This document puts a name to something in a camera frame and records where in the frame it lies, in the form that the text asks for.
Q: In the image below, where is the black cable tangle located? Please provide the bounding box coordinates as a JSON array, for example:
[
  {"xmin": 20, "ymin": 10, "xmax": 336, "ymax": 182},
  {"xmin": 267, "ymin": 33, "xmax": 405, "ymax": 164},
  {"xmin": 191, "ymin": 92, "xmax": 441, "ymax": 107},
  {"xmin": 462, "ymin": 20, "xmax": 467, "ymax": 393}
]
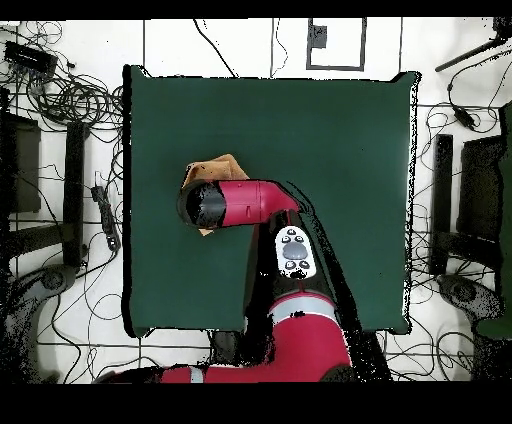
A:
[{"xmin": 0, "ymin": 19, "xmax": 125, "ymax": 135}]

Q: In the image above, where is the orange terry towel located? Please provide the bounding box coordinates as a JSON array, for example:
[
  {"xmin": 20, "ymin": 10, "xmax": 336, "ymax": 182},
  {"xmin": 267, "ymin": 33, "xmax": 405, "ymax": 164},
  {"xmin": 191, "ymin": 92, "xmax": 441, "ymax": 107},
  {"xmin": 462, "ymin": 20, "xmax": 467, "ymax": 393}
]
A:
[{"xmin": 181, "ymin": 153, "xmax": 252, "ymax": 237}]

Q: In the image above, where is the black power adapter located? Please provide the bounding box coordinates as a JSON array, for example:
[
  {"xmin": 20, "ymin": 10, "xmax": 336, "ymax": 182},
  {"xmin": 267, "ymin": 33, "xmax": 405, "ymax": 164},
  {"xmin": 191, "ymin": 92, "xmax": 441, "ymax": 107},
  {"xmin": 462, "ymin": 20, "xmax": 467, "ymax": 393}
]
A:
[{"xmin": 453, "ymin": 106, "xmax": 478, "ymax": 132}]

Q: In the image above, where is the black power strip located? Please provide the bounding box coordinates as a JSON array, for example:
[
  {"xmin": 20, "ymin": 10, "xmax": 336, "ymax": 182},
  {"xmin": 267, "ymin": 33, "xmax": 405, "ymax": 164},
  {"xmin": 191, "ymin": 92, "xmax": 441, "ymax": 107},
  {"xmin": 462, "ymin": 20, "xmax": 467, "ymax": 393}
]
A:
[{"xmin": 90, "ymin": 184, "xmax": 122, "ymax": 252}]

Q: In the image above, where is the long black cable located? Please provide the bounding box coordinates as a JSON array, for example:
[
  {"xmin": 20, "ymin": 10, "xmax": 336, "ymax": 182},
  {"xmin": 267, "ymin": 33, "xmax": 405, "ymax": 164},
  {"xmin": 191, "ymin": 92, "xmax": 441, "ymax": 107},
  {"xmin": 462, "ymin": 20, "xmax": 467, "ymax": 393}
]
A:
[{"xmin": 193, "ymin": 17, "xmax": 240, "ymax": 78}]

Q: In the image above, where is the dark flat panel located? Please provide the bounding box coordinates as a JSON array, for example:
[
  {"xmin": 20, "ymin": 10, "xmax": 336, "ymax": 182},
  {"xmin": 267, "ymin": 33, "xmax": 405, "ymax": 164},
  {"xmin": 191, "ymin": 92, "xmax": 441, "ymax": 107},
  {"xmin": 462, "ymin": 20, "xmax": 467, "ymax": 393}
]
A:
[
  {"xmin": 457, "ymin": 134, "xmax": 506, "ymax": 241},
  {"xmin": 0, "ymin": 113, "xmax": 42, "ymax": 214}
]

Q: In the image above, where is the grey chair base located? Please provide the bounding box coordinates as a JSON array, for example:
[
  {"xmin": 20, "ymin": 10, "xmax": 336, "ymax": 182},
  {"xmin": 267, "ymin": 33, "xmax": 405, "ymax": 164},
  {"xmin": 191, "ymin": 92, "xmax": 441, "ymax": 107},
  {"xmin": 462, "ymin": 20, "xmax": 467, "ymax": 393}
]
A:
[
  {"xmin": 437, "ymin": 273, "xmax": 504, "ymax": 321},
  {"xmin": 0, "ymin": 263, "xmax": 78, "ymax": 383}
]

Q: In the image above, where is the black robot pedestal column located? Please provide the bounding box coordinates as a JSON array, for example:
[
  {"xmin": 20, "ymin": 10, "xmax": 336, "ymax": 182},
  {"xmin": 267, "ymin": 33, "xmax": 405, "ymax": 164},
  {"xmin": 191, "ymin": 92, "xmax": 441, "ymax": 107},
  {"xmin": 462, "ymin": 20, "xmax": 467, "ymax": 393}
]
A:
[{"xmin": 209, "ymin": 330, "xmax": 246, "ymax": 366}]

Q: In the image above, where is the small dark grey square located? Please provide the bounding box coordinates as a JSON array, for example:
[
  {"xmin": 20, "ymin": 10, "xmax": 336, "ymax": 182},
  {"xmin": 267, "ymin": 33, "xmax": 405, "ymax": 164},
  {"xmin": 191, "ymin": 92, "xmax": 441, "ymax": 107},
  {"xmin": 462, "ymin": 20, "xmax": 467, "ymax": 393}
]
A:
[{"xmin": 307, "ymin": 24, "xmax": 328, "ymax": 50}]

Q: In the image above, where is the dark green table cloth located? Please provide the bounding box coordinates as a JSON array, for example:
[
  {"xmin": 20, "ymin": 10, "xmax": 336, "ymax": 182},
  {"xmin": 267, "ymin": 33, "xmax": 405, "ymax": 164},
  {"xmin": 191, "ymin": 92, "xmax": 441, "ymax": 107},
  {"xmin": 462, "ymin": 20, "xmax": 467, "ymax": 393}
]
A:
[{"xmin": 121, "ymin": 63, "xmax": 422, "ymax": 339}]

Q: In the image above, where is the black network switch box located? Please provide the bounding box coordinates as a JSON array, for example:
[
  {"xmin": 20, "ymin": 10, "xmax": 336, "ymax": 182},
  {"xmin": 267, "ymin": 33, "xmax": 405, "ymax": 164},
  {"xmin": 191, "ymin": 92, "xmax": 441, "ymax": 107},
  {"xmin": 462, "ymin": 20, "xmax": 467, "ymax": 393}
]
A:
[{"xmin": 3, "ymin": 40, "xmax": 60, "ymax": 76}]

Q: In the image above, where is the black tripod rod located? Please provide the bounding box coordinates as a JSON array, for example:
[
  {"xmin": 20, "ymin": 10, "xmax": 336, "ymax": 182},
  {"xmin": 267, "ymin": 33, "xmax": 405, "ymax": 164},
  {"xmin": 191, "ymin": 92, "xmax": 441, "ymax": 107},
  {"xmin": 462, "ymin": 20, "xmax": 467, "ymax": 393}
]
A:
[{"xmin": 434, "ymin": 17, "xmax": 512, "ymax": 74}]

